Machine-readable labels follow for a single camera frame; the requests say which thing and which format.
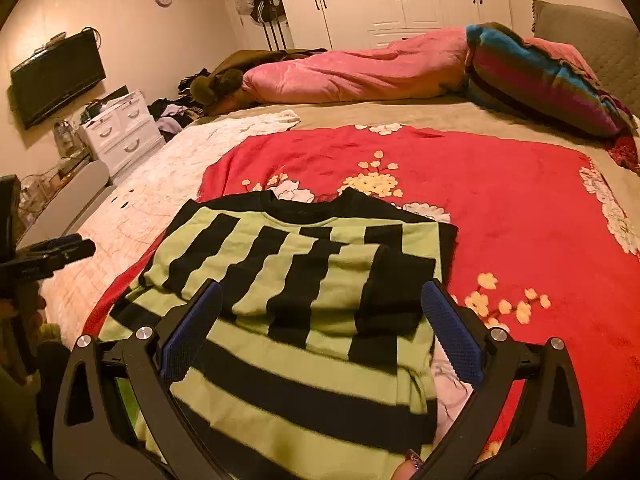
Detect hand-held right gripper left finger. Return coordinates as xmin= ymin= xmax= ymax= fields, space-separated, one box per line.
xmin=52 ymin=281 xmax=221 ymax=480

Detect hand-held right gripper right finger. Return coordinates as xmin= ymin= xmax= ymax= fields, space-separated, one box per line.
xmin=420 ymin=279 xmax=589 ymax=480

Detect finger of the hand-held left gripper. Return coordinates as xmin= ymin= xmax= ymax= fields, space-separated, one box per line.
xmin=15 ymin=240 xmax=97 ymax=278
xmin=20 ymin=234 xmax=83 ymax=261

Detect green black striped sweater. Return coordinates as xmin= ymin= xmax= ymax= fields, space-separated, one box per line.
xmin=97 ymin=187 xmax=459 ymax=480

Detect pile of clothes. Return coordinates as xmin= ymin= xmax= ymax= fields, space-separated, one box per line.
xmin=149 ymin=94 xmax=212 ymax=137

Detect person's left hand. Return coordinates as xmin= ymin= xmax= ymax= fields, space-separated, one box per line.
xmin=14 ymin=294 xmax=47 ymax=333

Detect person's right hand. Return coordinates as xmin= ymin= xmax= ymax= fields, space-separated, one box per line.
xmin=392 ymin=449 xmax=427 ymax=480

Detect white quilted bedspread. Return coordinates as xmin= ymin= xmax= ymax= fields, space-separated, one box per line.
xmin=40 ymin=109 xmax=302 ymax=343

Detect white drawer cabinet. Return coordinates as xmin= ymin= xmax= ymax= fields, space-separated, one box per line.
xmin=79 ymin=89 xmax=167 ymax=177

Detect red floral blanket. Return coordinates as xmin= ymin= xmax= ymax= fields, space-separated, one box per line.
xmin=82 ymin=102 xmax=640 ymax=471

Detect black flat television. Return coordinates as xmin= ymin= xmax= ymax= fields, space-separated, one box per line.
xmin=9 ymin=30 xmax=107 ymax=129

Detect brown fur-trimmed coat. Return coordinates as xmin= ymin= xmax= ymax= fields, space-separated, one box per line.
xmin=189 ymin=49 xmax=327 ymax=112

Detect dark red cloth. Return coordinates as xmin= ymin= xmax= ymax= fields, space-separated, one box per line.
xmin=606 ymin=130 xmax=640 ymax=173

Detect multicolour striped blanket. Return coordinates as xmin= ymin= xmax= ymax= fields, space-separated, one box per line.
xmin=465 ymin=22 xmax=627 ymax=139

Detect pink duvet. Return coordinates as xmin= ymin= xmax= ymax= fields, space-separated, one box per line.
xmin=242 ymin=27 xmax=472 ymax=106

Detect hanging bags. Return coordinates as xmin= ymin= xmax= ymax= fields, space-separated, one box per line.
xmin=237 ymin=0 xmax=292 ymax=47

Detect grey quilted headboard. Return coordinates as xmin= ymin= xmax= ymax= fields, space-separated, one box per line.
xmin=530 ymin=0 xmax=640 ymax=117

